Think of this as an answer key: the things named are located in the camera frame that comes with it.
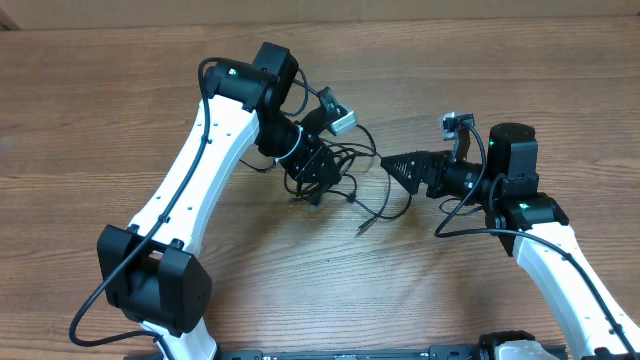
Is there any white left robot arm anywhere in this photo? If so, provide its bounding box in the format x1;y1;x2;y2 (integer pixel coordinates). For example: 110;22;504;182
97;43;357;359

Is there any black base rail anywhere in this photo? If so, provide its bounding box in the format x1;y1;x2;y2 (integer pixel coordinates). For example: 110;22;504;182
124;329;569;360

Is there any black USB cable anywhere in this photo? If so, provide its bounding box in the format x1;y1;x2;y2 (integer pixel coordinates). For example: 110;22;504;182
238;124;414;236

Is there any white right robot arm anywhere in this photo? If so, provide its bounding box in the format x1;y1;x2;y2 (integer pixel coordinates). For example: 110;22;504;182
381;119;639;359

